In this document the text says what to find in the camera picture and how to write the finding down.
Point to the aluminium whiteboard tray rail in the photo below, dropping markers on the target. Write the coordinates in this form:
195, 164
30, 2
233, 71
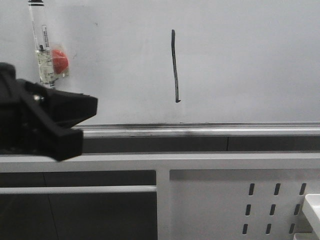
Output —
177, 130

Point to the red round magnet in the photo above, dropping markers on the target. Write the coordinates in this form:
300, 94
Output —
60, 61

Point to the white plastic bin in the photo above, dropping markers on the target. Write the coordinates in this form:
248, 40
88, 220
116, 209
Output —
311, 210

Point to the white metal pegboard frame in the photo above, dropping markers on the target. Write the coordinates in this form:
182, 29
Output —
201, 196

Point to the white whiteboard marker pen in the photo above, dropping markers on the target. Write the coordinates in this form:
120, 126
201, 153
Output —
43, 51

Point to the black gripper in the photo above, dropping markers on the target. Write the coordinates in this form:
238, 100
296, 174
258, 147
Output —
36, 120

